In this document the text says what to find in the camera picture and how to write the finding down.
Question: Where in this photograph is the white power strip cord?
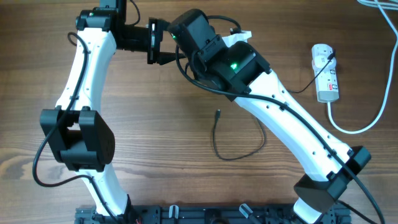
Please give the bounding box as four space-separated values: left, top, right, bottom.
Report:
326 0 398 135

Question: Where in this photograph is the black charging cable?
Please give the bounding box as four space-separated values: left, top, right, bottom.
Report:
212 50 336 161

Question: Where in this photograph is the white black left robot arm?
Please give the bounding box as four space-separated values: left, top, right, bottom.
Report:
40 1 175 223

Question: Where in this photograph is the white power strip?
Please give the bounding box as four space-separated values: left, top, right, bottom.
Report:
312 44 340 103

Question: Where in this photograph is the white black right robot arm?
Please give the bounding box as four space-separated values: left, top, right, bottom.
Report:
167 9 371 223

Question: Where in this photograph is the white cables top right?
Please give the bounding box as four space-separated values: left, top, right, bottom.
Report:
356 0 398 11

